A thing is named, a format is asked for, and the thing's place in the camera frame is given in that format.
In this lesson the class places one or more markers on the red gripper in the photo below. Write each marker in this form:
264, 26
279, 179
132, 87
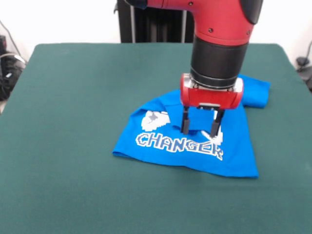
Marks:
209, 97

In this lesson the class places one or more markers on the blue printed t-shirt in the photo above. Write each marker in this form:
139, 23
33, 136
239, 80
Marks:
239, 146

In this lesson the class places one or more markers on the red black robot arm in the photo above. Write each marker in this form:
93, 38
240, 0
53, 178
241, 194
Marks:
219, 36

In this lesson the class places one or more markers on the black round adapter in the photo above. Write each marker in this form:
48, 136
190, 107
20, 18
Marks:
302, 61

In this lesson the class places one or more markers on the dark green table cloth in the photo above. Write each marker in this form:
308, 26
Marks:
73, 122

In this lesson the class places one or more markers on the black bag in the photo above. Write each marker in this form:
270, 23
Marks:
11, 75

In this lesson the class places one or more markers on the small black device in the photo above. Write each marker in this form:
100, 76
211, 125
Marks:
3, 44

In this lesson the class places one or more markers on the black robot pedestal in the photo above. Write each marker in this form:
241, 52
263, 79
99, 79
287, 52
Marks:
151, 26

